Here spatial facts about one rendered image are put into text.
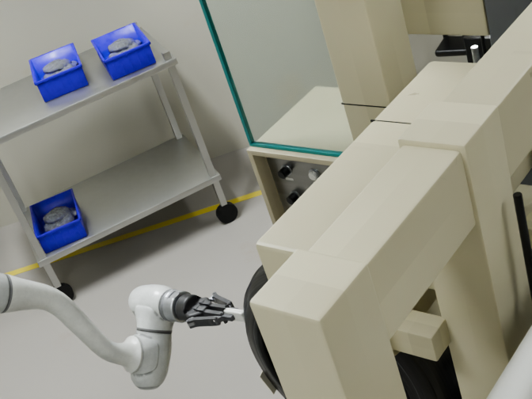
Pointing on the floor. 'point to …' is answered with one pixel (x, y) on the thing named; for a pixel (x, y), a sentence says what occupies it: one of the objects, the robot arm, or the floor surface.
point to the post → (366, 55)
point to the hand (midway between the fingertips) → (236, 314)
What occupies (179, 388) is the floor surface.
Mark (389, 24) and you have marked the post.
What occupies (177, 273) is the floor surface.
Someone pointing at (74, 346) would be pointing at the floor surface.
